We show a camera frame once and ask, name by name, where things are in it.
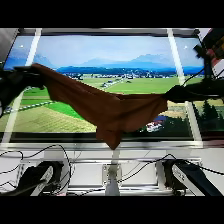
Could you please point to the brown garment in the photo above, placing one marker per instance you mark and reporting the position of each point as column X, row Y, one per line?
column 110, row 111

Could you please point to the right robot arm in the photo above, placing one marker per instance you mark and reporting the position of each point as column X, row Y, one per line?
column 200, row 91

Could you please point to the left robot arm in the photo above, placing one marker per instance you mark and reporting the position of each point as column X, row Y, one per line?
column 15, row 83

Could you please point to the silver frame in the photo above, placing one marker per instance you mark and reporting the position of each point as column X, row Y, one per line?
column 112, row 175

